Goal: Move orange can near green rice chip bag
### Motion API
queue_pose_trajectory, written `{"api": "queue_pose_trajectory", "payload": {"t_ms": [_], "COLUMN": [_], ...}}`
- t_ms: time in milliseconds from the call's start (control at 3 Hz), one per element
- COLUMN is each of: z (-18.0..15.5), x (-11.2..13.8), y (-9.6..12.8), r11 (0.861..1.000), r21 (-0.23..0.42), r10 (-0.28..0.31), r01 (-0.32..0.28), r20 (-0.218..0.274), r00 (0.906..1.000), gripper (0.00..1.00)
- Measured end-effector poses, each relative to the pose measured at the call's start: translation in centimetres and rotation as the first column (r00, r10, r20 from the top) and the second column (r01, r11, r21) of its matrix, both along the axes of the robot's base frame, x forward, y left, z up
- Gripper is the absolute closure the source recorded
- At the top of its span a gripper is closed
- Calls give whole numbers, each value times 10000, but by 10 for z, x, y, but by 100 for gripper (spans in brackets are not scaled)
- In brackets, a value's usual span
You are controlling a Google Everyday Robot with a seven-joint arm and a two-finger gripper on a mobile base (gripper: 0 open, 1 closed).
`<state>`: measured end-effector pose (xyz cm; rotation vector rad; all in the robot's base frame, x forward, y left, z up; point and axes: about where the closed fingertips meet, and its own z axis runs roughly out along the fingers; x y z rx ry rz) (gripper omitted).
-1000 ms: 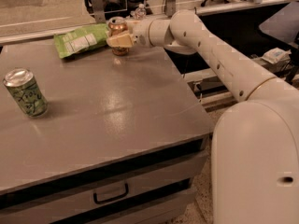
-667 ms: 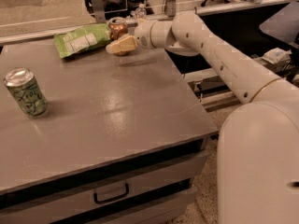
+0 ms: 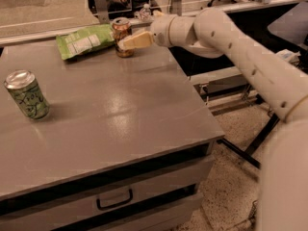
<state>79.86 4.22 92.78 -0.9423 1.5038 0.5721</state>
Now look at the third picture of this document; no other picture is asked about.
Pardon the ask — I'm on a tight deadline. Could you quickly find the black drawer handle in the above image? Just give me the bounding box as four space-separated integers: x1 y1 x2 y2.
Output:
95 189 134 211

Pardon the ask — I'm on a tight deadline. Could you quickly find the grey cabinet drawer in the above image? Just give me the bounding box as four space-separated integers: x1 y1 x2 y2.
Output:
0 156 214 231

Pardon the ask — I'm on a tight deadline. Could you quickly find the green rice chip bag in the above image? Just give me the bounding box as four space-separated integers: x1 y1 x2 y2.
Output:
56 24 115 60

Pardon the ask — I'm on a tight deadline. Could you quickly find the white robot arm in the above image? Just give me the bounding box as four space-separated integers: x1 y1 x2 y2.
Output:
119 7 308 231

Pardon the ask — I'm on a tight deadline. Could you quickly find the black metal floor frame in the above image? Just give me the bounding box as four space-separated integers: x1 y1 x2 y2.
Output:
218 94 279 169

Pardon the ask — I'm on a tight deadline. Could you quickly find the orange soda can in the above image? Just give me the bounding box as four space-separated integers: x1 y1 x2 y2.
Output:
112 17 134 58

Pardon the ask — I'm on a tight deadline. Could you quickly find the clear plastic water bottle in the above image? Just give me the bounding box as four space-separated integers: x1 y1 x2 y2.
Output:
135 4 151 21

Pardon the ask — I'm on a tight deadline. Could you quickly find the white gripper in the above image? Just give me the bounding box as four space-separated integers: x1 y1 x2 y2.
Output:
118 10 176 50

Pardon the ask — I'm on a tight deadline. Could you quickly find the white box on shelf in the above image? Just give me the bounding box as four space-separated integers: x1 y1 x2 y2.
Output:
276 49 300 65

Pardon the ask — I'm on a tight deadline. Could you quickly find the green soda can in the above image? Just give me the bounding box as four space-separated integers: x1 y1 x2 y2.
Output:
4 69 49 119

